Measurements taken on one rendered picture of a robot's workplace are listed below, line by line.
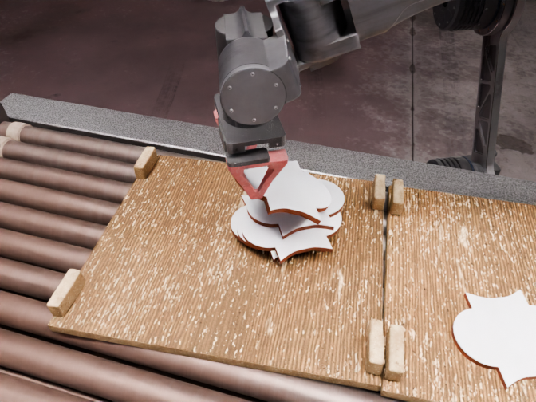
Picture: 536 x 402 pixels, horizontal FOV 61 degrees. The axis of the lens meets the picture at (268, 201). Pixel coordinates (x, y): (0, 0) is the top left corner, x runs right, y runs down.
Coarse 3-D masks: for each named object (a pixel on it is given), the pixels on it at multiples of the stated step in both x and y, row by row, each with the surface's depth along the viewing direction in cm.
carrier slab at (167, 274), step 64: (128, 192) 74; (192, 192) 74; (128, 256) 64; (192, 256) 64; (256, 256) 64; (320, 256) 64; (64, 320) 57; (128, 320) 57; (192, 320) 57; (256, 320) 57; (320, 320) 57
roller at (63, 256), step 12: (0, 228) 71; (0, 240) 69; (12, 240) 69; (24, 240) 68; (36, 240) 69; (48, 240) 69; (0, 252) 69; (12, 252) 68; (24, 252) 68; (36, 252) 67; (48, 252) 67; (60, 252) 67; (72, 252) 67; (84, 252) 67; (36, 264) 68; (48, 264) 67; (60, 264) 67; (72, 264) 66
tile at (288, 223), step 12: (324, 180) 70; (336, 192) 68; (252, 204) 66; (264, 204) 66; (336, 204) 66; (252, 216) 64; (264, 216) 64; (276, 216) 64; (288, 216) 64; (300, 216) 64; (324, 216) 64; (288, 228) 62; (300, 228) 63; (324, 228) 63
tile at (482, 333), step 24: (480, 312) 57; (504, 312) 57; (528, 312) 57; (456, 336) 54; (480, 336) 54; (504, 336) 54; (528, 336) 54; (480, 360) 52; (504, 360) 52; (528, 360) 52; (504, 384) 51
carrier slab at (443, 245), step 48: (432, 192) 74; (432, 240) 66; (480, 240) 66; (528, 240) 66; (384, 288) 62; (432, 288) 60; (480, 288) 60; (528, 288) 60; (384, 336) 55; (432, 336) 55; (384, 384) 51; (432, 384) 51; (480, 384) 51; (528, 384) 51
